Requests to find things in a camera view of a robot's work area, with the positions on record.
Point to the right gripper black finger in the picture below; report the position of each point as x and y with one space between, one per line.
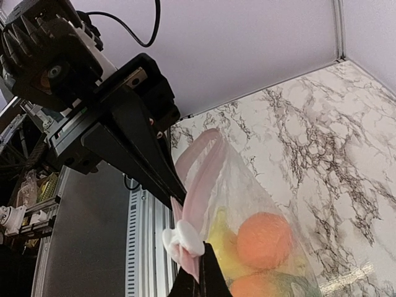
211 281

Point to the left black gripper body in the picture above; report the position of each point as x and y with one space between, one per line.
140 76

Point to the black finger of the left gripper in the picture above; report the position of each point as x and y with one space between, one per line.
125 138

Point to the yellow banana toy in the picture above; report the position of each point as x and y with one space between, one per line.
223 242

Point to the green orange mango toy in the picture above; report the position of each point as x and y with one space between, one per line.
272 284

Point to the orange toy fruit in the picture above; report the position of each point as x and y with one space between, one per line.
264 241

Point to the clear zip top bag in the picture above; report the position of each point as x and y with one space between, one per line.
215 176

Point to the aluminium front rail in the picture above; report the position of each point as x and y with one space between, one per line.
149 270

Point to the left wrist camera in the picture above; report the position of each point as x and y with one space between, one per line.
51 54

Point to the left aluminium frame post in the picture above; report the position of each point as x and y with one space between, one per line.
339 29

